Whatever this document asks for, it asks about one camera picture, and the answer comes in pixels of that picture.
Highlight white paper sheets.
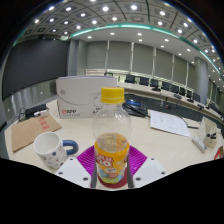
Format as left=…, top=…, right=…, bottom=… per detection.
left=149, top=109, right=192, bottom=138

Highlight white dotted mug blue handle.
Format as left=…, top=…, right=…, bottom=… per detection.
left=32, top=131, right=80, bottom=170

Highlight round ceiling lights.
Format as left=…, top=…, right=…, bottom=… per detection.
left=23, top=0, right=224, bottom=73

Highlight brown kraft paper envelope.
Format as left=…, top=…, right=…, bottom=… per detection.
left=10, top=114, right=63, bottom=154

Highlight large white cardboard box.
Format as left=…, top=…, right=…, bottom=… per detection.
left=55, top=75, right=119, bottom=120

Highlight small open beige box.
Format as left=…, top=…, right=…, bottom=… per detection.
left=196, top=116, right=220, bottom=149

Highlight yellow-capped clear drink bottle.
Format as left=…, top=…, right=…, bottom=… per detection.
left=91, top=86, right=133, bottom=185

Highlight black power adapter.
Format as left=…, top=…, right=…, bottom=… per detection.
left=23, top=103, right=50, bottom=119

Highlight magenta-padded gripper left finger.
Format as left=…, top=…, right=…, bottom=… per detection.
left=54, top=145, right=99, bottom=189

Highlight long curved conference desk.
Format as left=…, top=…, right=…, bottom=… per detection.
left=116, top=81, right=224, bottom=122

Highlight open brown box red side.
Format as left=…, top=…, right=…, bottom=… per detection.
left=213, top=145, right=224, bottom=161

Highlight black desk phone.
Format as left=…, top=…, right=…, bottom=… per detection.
left=122, top=93, right=151, bottom=119

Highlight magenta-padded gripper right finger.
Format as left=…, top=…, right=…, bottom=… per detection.
left=126, top=145, right=167, bottom=189

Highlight white remote control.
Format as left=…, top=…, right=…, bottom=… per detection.
left=191, top=135, right=208, bottom=154

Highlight row of black office chairs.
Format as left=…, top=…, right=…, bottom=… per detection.
left=124, top=73, right=208, bottom=105

